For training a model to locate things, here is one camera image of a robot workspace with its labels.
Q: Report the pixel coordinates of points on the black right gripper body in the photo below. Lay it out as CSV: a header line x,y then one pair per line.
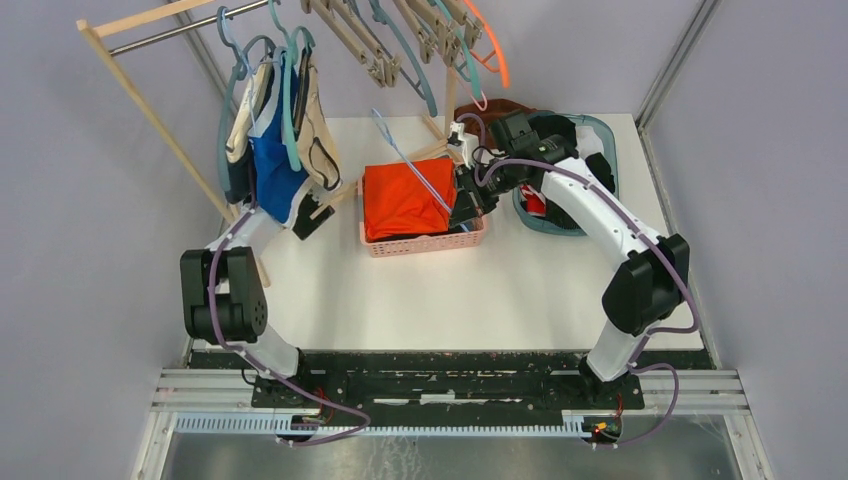
x,y
485,194

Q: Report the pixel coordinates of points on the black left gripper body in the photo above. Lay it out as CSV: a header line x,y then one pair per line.
x,y
304,224

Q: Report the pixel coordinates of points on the cream navy labelled underwear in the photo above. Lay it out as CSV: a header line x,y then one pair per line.
x,y
238,145

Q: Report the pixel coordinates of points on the grey-blue plastic hanger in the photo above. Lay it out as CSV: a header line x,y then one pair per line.
x,y
232,112

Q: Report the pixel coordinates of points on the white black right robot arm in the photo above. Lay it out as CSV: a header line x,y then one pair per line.
x,y
545,153

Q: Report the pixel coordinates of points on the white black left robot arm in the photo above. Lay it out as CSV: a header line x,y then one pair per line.
x,y
224,304

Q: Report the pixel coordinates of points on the blue white-lettered underwear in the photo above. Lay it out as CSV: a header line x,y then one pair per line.
x,y
280,189

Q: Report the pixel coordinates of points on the beige navy-trimmed underwear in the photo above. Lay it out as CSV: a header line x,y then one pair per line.
x,y
315,145

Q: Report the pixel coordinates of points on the orange plastic hanger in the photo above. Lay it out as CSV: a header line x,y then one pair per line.
x,y
495,61

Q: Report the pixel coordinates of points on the teal plastic hanger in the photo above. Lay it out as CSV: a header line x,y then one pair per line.
x,y
297,41

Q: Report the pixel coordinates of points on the wooden clip hanger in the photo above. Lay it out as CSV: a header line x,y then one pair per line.
x,y
344,21

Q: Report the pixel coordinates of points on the red white garment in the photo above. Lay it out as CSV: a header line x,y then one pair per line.
x,y
532,202

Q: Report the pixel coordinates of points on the pink perforated plastic basket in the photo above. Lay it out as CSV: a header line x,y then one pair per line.
x,y
404,209

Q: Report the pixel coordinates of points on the orange folded garment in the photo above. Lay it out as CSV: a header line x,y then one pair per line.
x,y
407,199

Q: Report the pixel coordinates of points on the brown cloth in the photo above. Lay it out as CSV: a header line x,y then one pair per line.
x,y
494,109

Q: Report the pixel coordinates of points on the black garment in basket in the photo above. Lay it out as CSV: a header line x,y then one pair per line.
x,y
598,164

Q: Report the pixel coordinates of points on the white garment in basket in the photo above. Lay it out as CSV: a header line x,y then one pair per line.
x,y
588,142

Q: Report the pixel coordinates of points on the teal oval laundry basket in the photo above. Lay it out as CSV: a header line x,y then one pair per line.
x,y
538,120

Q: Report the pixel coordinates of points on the wooden clothes rack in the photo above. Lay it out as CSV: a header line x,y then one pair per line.
x,y
143,144

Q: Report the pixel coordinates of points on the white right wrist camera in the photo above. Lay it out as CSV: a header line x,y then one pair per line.
x,y
461,144

